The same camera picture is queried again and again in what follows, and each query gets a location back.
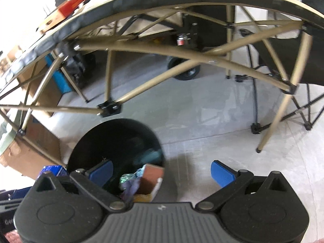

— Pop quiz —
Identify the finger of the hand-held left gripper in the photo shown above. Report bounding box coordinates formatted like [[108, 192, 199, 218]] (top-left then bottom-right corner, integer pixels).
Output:
[[0, 186, 32, 206]]

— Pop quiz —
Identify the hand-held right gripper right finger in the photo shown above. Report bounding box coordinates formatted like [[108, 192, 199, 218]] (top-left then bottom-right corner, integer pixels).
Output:
[[195, 160, 296, 212]]

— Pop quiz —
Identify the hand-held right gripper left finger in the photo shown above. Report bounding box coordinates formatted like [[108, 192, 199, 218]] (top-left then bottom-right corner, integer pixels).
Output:
[[27, 160, 128, 212]]

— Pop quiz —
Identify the iridescent foil wrapper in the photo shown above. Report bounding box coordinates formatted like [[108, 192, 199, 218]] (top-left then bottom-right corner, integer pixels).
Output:
[[119, 164, 147, 190]]

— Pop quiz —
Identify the black waste bin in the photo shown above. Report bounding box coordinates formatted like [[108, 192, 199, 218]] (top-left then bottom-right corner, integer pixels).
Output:
[[66, 118, 166, 203]]

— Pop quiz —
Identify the pinkish brown cardboard box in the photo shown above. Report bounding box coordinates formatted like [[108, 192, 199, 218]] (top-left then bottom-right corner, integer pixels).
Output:
[[133, 164, 164, 203]]

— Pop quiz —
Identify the cardboard box with green liner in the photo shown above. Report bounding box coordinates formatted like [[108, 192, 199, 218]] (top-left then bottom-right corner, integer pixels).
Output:
[[0, 116, 61, 180]]

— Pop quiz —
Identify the blue plastic box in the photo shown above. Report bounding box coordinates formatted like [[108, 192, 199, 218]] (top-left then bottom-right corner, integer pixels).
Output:
[[45, 55, 72, 95]]

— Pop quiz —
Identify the black ribbed case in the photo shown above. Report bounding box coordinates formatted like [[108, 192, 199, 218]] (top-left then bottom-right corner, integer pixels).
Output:
[[62, 48, 88, 88]]

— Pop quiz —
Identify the khaki folding table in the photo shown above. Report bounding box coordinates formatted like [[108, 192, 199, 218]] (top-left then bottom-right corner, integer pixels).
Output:
[[0, 0, 324, 153]]

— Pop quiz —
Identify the red gas canister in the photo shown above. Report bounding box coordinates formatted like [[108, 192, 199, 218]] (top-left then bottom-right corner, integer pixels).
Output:
[[177, 33, 190, 46]]

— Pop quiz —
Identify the black folding chair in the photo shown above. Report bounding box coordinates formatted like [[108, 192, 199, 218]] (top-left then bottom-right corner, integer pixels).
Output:
[[234, 0, 324, 135]]

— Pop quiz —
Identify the orange box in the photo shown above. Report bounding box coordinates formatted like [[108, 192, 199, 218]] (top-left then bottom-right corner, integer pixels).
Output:
[[38, 10, 67, 32]]

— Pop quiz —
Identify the red cardboard box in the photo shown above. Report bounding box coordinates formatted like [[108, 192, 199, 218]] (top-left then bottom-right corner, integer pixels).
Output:
[[58, 0, 92, 16]]

